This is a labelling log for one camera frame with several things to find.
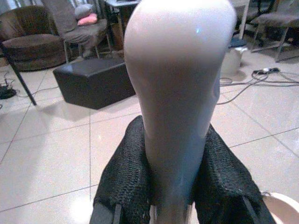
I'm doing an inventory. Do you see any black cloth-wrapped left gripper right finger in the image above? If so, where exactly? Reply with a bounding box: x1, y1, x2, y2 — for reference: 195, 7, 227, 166
189, 123, 278, 224

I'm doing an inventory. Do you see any grey upholstered metal-leg chair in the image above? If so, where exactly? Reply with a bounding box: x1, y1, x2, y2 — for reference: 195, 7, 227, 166
249, 0, 299, 63
42, 0, 112, 63

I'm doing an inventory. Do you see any grey cushion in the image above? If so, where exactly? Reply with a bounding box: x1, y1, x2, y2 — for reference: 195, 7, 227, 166
74, 3, 93, 19

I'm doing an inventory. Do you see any white round object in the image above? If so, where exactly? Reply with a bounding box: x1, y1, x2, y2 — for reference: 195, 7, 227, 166
261, 190, 299, 224

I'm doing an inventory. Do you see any black cable bundle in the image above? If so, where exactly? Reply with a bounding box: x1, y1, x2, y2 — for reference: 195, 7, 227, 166
0, 72, 18, 100

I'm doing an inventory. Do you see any black leather ottoman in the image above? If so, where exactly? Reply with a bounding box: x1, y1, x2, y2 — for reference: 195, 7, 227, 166
52, 57, 136, 110

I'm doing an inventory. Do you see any white bucket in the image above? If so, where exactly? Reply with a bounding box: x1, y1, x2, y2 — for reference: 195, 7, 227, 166
220, 46, 249, 77

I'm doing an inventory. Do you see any grey floor cable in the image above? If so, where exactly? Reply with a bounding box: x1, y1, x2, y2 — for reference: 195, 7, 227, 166
216, 71, 299, 105

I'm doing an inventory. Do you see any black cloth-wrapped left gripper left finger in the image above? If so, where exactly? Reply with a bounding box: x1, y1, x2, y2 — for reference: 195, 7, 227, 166
90, 115, 157, 224

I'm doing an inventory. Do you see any pink cushion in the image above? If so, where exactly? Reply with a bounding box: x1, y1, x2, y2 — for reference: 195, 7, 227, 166
77, 13, 98, 26

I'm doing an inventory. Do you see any brown round armchair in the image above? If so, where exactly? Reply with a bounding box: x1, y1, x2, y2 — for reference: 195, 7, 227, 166
0, 5, 67, 72

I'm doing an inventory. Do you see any black metal stand leg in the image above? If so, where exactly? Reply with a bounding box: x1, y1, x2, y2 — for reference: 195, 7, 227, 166
0, 41, 37, 106

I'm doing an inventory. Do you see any dark table with metal legs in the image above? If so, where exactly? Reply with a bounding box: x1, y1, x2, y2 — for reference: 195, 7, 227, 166
102, 0, 141, 59

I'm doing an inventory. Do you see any black power strip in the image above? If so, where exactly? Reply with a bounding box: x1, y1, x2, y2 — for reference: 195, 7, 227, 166
253, 67, 280, 75

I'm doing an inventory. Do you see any white plastic broom handle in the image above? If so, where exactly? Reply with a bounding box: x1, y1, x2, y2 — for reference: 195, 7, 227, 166
123, 0, 238, 224

